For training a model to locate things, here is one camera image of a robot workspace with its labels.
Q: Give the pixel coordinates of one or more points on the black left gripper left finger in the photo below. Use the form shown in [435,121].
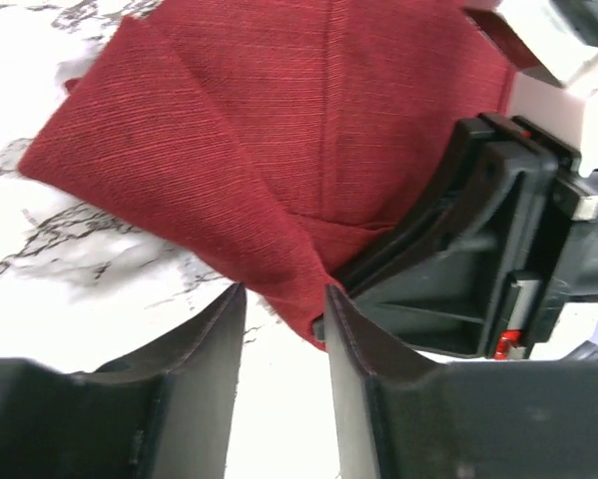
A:
[162,411]

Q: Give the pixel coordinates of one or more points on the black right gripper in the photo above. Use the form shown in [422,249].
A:
[450,279]

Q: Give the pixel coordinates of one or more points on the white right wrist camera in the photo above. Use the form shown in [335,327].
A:
[554,47]

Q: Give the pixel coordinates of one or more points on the red cloth napkin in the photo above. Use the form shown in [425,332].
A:
[273,139]

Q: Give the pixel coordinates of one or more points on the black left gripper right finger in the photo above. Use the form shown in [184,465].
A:
[399,414]

